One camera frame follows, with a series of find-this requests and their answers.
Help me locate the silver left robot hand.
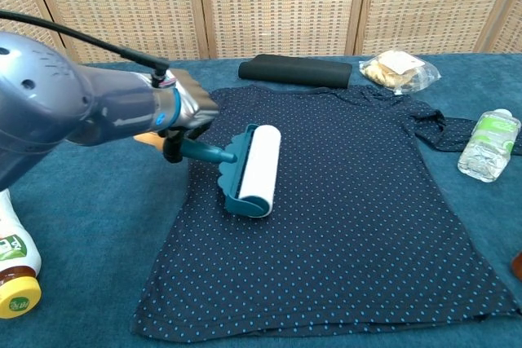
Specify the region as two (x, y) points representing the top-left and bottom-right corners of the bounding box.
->
(157, 68), (221, 164)

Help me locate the teal lint roller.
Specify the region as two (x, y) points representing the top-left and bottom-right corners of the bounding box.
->
(133, 123), (282, 218)

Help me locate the navy polka dot shirt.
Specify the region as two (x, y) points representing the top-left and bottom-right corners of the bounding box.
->
(130, 83), (522, 344)

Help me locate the black folded cloth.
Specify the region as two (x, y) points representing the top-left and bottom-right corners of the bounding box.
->
(237, 54), (353, 90)

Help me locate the woven wicker folding screen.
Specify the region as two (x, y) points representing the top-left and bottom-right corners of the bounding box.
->
(0, 0), (522, 76)

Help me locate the blue velvet table cover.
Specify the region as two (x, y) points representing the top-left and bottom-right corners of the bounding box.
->
(0, 52), (522, 348)

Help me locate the clear plastic snack bag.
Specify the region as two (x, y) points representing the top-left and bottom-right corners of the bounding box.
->
(358, 49), (443, 95)

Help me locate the white label yellow cap bottle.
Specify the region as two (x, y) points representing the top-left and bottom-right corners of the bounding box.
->
(0, 187), (43, 319)

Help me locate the small clear green label bottle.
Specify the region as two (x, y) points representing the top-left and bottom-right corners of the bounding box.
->
(457, 108), (522, 183)

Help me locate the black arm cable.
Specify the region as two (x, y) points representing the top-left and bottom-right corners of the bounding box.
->
(0, 9), (170, 81)

